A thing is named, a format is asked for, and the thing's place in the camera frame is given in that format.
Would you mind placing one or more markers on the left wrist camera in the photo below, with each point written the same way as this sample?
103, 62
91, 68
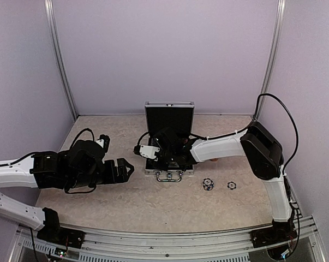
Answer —
104, 141

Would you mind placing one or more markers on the front aluminium rail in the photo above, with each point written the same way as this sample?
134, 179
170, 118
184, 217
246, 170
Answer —
226, 245

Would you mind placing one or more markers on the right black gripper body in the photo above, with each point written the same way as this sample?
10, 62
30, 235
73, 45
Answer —
168, 156

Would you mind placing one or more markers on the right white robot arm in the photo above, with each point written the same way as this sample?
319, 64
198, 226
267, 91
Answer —
262, 151

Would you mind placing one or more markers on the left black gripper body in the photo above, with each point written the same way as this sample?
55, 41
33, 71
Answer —
83, 179

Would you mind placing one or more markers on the left aluminium frame post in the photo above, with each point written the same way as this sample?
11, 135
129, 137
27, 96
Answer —
50, 14

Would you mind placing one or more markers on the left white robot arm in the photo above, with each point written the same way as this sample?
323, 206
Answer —
41, 170

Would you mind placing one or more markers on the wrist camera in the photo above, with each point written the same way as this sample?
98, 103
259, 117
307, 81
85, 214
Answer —
160, 140
104, 141

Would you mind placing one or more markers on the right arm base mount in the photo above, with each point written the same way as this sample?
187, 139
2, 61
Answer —
277, 233

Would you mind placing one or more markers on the aluminium poker case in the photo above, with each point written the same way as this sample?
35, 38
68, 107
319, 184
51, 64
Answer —
169, 125

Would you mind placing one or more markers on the right aluminium frame post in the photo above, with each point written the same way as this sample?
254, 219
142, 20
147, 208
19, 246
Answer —
272, 55

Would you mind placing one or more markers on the blue white poker chip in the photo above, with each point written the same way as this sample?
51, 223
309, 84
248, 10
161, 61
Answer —
232, 185

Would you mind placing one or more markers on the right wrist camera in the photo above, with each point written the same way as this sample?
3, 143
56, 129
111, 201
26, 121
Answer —
160, 140

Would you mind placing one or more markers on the aluminium frame post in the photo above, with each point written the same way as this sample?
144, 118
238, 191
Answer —
272, 55
50, 14

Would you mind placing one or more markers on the blue white chip stack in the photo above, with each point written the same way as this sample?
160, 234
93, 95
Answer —
208, 184

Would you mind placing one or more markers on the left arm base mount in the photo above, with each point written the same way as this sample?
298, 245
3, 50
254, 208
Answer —
53, 232

